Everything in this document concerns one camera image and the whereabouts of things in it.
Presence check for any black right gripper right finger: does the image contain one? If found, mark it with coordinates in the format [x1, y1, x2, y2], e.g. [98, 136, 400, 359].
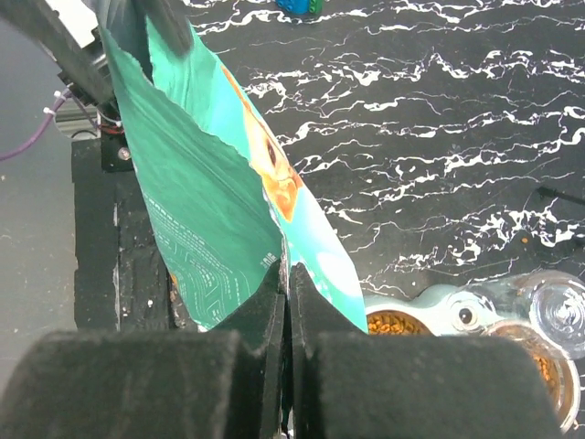
[288, 265, 561, 439]

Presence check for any teal double pet bowl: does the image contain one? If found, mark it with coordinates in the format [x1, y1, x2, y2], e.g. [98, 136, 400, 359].
[365, 270, 584, 432]

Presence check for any green toy block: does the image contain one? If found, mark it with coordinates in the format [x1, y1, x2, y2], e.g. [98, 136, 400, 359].
[308, 0, 323, 15]

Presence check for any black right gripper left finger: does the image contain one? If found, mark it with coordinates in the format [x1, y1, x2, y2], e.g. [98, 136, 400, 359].
[1, 264, 285, 438]

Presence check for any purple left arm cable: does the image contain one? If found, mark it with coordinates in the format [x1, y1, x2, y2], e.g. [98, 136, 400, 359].
[0, 89, 74, 162]

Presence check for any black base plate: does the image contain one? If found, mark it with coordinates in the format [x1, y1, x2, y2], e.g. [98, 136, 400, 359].
[71, 109, 197, 331]

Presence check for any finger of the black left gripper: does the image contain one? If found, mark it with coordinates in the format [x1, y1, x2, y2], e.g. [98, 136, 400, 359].
[133, 0, 192, 58]

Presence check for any aluminium rail frame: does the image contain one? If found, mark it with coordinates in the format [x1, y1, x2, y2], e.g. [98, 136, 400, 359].
[55, 99, 101, 140]

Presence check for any blue toy block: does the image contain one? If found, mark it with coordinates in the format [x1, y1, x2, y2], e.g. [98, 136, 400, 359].
[275, 0, 311, 15]

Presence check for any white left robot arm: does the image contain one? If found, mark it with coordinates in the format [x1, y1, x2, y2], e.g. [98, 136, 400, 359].
[1, 1, 194, 105]

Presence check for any green pet food bag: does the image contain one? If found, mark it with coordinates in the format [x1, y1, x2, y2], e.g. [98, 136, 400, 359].
[99, 22, 367, 329]

